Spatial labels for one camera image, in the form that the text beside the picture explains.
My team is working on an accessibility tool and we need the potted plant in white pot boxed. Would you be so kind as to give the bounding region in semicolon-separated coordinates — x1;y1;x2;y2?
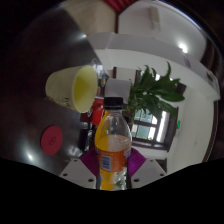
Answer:
103;61;186;121

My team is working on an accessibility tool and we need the red carpeted staircase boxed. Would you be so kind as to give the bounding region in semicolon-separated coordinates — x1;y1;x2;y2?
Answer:
101;0;134;11

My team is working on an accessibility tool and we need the pale yellow cup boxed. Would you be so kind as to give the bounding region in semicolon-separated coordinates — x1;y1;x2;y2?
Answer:
44;64;99;114

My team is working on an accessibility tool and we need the white paper notice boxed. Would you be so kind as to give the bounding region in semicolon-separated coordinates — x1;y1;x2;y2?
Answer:
182;54;192;68

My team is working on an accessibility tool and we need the white wall-mounted unit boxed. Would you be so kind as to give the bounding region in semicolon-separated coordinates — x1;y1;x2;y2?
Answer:
148;6;161;31

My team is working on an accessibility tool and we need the flat round red coaster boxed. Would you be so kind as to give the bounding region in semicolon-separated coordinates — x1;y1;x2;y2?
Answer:
40;125;64;156

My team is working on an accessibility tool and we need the red box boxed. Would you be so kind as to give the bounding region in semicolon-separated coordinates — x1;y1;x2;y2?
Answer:
91;97;105;126

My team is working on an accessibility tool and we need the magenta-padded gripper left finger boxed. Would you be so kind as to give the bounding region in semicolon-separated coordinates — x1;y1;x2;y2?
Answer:
59;148;100;189

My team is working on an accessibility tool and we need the dark wooden double door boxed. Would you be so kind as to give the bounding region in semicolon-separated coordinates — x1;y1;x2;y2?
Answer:
131;106;178;151

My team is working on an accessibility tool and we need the clear bottle with orange label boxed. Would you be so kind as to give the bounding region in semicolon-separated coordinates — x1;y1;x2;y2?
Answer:
94;95;133;192

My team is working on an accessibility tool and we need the glowing wall lamp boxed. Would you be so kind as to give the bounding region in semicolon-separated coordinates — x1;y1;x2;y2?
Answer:
178;43;188;54

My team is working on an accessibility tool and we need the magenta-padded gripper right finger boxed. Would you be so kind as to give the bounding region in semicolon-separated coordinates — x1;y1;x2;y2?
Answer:
127;147;168;189

